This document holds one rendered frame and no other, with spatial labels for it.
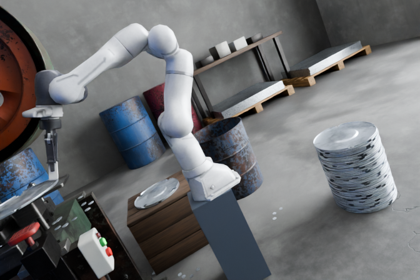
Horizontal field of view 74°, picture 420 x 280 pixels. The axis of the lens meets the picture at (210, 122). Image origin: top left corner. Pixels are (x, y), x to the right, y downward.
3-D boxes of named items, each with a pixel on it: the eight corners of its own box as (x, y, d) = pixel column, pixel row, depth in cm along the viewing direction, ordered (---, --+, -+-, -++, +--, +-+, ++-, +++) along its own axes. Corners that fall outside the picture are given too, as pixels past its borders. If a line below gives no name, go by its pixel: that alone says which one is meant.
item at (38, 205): (84, 199, 116) (67, 172, 113) (80, 212, 103) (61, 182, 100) (23, 233, 110) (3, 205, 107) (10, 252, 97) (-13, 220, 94)
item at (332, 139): (310, 135, 155) (310, 134, 155) (365, 117, 146) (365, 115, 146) (318, 157, 129) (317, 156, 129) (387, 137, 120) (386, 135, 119)
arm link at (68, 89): (115, 39, 115) (57, 90, 112) (107, 27, 97) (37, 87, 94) (135, 60, 117) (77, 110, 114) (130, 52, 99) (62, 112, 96)
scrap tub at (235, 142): (249, 165, 236) (227, 115, 226) (277, 179, 197) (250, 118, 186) (207, 191, 226) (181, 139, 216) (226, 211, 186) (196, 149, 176)
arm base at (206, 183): (232, 168, 132) (220, 142, 129) (245, 182, 114) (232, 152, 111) (190, 190, 130) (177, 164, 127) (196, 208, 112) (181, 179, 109)
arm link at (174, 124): (188, 79, 121) (202, 74, 104) (181, 136, 122) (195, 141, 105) (162, 75, 117) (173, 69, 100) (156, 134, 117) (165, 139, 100)
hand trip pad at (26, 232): (53, 240, 80) (39, 219, 78) (48, 252, 74) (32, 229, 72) (28, 255, 78) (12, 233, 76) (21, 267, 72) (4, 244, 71)
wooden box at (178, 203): (202, 210, 200) (182, 169, 192) (218, 237, 164) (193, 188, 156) (151, 240, 192) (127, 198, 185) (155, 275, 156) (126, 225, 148)
